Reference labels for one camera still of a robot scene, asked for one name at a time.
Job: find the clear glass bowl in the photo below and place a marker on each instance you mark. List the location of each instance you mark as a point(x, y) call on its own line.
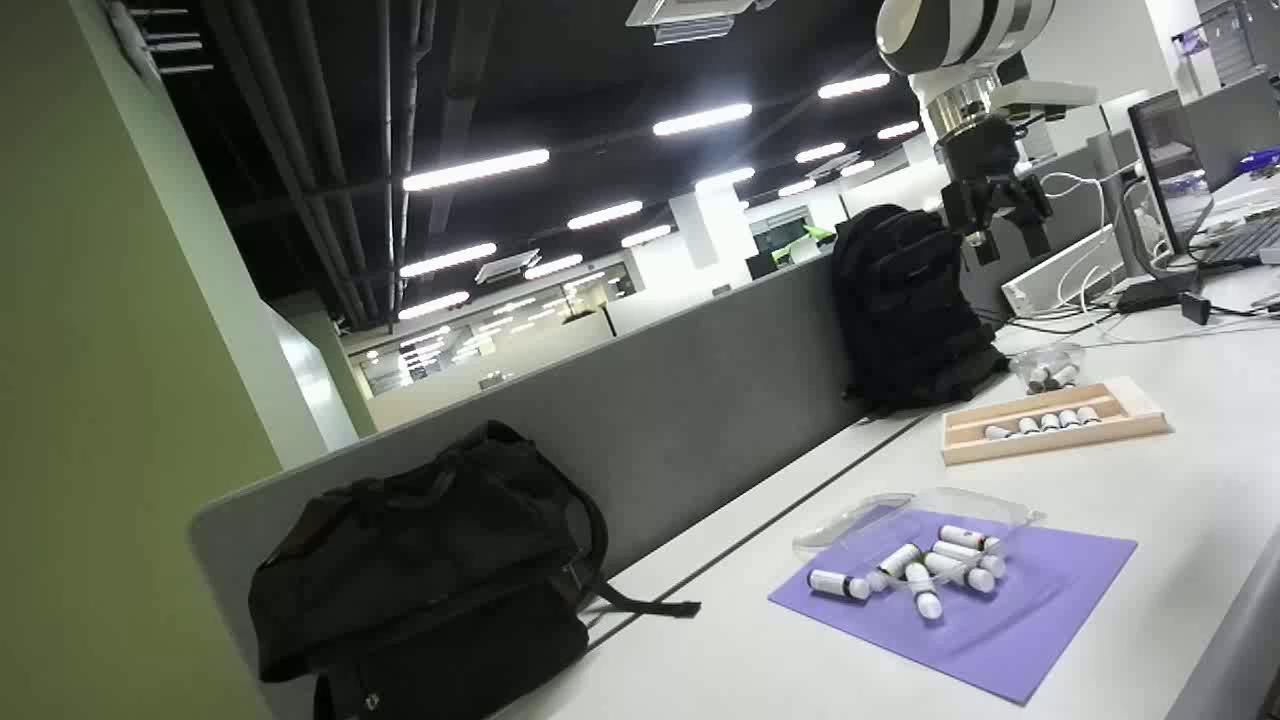
point(1049, 365)

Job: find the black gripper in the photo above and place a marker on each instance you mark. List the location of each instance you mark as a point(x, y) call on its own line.
point(981, 152)

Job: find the purple mat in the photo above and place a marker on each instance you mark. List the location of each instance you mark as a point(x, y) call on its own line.
point(1052, 613)

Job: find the light wooden tray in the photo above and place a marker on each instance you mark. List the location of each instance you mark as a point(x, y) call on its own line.
point(1127, 427)

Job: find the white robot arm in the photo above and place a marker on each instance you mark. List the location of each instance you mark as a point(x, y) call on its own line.
point(953, 34)

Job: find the small bottle yellow cap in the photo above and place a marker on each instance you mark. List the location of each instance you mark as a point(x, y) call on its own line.
point(1087, 415)

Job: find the dark computer monitor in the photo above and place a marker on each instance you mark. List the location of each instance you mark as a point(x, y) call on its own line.
point(1163, 172)

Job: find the small bottle green cap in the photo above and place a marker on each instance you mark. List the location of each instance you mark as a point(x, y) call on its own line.
point(1070, 419)

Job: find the black duffel bag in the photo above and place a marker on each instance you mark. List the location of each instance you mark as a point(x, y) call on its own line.
point(426, 572)

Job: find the small white bottle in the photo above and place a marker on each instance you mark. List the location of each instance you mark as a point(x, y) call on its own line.
point(866, 584)
point(896, 557)
point(953, 555)
point(923, 588)
point(830, 582)
point(971, 539)
point(981, 582)
point(944, 568)

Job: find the grey desk divider panel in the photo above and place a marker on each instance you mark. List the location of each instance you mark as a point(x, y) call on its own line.
point(692, 427)

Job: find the black backpack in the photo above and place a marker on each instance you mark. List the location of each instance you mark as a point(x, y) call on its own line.
point(906, 306)

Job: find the small bottle blue cap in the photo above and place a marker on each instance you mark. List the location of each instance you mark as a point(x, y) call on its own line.
point(998, 429)

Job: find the long ceiling light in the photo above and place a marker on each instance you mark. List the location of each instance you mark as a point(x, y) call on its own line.
point(445, 258)
point(701, 116)
point(605, 213)
point(478, 169)
point(855, 86)

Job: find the white flat device box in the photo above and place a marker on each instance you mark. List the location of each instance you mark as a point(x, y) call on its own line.
point(1066, 274)

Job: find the small bottle dark cap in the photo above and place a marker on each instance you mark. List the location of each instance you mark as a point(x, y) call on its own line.
point(1028, 427)
point(1049, 420)

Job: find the black power adapter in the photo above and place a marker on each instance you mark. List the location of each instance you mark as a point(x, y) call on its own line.
point(1144, 295)

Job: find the white cylindrical pieces pile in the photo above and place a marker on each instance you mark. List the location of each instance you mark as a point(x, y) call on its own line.
point(855, 515)

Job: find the open laptop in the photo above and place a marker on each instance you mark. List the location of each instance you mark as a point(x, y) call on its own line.
point(1241, 240)

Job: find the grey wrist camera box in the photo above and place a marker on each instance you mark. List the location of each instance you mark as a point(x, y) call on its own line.
point(1046, 94)

